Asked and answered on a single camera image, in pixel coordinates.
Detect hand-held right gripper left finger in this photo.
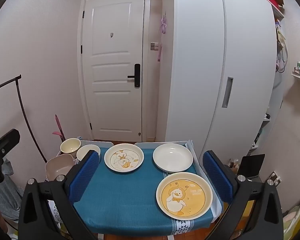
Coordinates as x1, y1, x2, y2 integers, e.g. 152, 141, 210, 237
17, 150, 102, 240

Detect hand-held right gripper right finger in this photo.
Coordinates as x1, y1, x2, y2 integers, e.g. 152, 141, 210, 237
202, 150, 284, 240

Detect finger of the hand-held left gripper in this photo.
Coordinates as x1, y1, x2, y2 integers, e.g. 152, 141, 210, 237
0, 129, 21, 161

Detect white ceramic bowl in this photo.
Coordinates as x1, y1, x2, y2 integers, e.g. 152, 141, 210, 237
76, 144, 101, 162

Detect pink square bowl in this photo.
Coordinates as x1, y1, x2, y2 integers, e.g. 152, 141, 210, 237
45, 154, 74, 180

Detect white duck print plate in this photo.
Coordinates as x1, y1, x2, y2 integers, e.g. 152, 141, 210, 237
104, 143, 145, 173

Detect grey cloth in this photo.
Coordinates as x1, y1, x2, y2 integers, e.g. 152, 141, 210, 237
0, 159, 24, 219

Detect cream ceramic bowl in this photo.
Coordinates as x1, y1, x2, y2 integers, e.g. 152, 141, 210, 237
60, 138, 82, 154

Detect yellow duck print plate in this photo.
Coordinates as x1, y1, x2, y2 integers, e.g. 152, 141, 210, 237
156, 172, 213, 219

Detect black clothes rack pole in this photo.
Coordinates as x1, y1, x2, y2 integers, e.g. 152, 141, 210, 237
0, 74, 49, 163

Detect plain white plate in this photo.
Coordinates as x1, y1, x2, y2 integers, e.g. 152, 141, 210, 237
153, 143, 193, 173

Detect patterned white bag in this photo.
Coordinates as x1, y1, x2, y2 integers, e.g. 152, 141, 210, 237
49, 200, 65, 230

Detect blue tablecloth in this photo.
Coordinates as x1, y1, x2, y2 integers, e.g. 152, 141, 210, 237
72, 146, 224, 237

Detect pink mop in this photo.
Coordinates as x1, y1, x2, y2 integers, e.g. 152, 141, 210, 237
52, 114, 65, 140

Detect yellow green cushion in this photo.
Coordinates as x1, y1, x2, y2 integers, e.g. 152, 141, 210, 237
282, 197, 300, 234

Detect white panelled door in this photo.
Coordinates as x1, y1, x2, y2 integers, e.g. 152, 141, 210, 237
80, 0, 147, 140

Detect white wardrobe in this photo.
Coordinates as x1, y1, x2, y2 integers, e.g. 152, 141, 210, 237
165, 0, 278, 160

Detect hanging bags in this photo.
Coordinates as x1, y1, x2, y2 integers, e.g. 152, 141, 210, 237
275, 21, 288, 73

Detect pink bow decoration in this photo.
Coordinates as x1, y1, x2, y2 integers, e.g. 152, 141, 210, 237
160, 11, 167, 34

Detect wall socket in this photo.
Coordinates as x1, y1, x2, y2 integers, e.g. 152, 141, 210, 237
269, 171, 282, 186

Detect black door lock handle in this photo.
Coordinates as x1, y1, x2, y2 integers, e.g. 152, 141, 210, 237
127, 64, 141, 88

